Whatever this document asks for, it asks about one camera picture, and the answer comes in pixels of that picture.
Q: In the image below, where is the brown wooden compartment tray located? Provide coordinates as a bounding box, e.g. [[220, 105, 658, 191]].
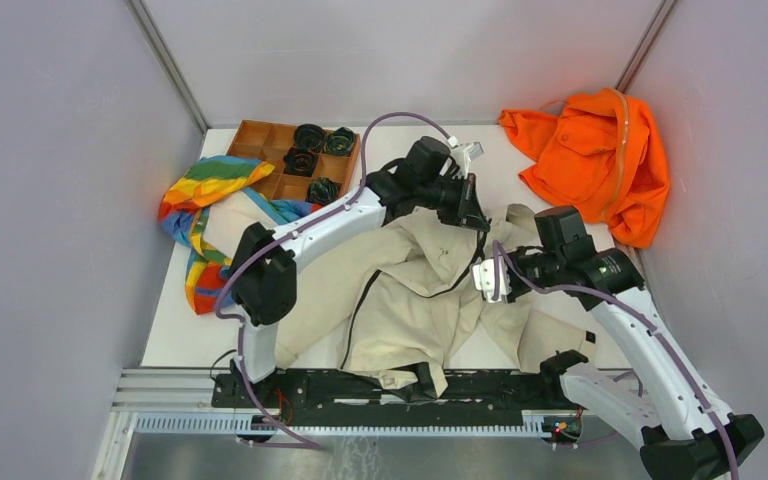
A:
[[227, 120, 360, 201]]

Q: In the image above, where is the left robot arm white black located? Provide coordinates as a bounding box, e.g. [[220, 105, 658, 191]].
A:
[[220, 136, 490, 407]]

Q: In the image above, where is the aluminium frame rail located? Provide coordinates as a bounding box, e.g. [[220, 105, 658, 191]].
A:
[[110, 368, 713, 440]]

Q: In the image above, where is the black rolled sock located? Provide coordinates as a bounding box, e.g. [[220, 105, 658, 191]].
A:
[[293, 123, 327, 153], [283, 147, 319, 177], [306, 177, 341, 206], [322, 127, 356, 157]]

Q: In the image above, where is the black rolled sock middle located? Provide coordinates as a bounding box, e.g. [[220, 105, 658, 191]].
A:
[[283, 147, 319, 177]]

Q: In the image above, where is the black rolled sock near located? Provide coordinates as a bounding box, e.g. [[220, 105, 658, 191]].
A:
[[306, 177, 341, 206]]

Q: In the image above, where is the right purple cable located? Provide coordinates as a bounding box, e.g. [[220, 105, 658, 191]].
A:
[[489, 239, 742, 480]]

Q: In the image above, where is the black rolled sock far left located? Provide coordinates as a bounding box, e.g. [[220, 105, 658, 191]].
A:
[[293, 123, 327, 153]]

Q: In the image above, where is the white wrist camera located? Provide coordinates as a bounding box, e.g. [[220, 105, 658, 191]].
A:
[[446, 136, 484, 178], [471, 258, 511, 304]]

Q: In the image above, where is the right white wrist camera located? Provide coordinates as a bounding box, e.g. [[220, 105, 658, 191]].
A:
[[471, 258, 511, 304]]

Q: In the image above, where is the black rolled sock far right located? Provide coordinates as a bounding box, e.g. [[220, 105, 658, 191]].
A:
[[322, 127, 356, 157]]

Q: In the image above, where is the purple cable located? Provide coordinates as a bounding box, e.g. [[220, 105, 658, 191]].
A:
[[213, 111, 455, 450], [489, 239, 742, 480]]

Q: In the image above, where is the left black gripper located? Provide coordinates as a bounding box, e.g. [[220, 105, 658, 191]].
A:
[[415, 170, 487, 229]]

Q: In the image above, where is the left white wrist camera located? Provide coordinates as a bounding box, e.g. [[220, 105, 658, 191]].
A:
[[446, 136, 484, 178]]

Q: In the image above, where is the beige zip jacket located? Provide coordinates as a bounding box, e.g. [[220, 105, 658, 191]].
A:
[[201, 188, 597, 401]]

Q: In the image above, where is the rainbow striped garment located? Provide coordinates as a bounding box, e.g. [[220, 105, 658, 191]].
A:
[[158, 155, 318, 315]]

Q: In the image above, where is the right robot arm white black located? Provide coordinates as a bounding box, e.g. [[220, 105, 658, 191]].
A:
[[491, 206, 765, 479]]

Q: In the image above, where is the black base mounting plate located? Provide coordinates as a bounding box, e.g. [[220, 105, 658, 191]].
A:
[[211, 368, 578, 427]]

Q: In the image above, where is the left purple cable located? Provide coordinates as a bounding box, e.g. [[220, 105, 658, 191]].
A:
[[213, 111, 455, 450]]

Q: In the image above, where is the orange jacket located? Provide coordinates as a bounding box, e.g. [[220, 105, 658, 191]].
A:
[[498, 88, 671, 249]]

